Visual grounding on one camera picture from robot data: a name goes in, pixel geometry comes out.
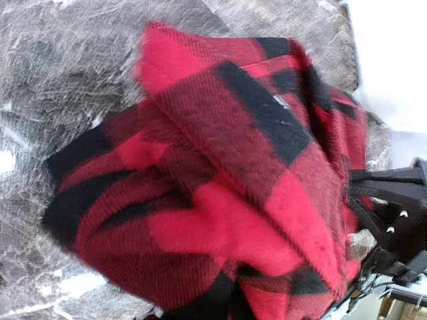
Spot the red black plaid shirt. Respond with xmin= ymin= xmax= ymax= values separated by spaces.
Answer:
xmin=42 ymin=22 xmax=367 ymax=319

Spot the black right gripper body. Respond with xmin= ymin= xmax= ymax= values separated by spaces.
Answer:
xmin=349 ymin=158 xmax=426 ymax=283

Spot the white plastic basket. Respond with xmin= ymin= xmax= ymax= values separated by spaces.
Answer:
xmin=342 ymin=1 xmax=426 ymax=133

